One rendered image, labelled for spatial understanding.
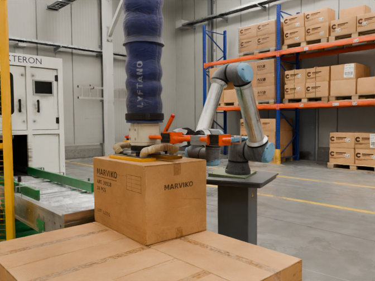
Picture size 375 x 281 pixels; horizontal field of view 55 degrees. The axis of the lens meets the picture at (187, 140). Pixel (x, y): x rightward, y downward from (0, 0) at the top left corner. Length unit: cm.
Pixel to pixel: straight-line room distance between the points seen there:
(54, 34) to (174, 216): 1062
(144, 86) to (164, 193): 60
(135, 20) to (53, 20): 1024
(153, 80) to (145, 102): 13
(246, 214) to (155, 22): 144
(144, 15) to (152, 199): 99
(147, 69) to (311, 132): 911
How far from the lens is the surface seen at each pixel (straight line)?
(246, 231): 267
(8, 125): 293
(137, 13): 210
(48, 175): 406
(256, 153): 252
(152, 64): 205
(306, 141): 1096
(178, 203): 191
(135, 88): 203
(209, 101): 228
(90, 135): 1238
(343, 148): 918
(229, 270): 158
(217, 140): 162
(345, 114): 1053
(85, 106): 1230
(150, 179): 179
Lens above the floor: 116
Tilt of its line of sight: 3 degrees down
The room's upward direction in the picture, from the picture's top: straight up
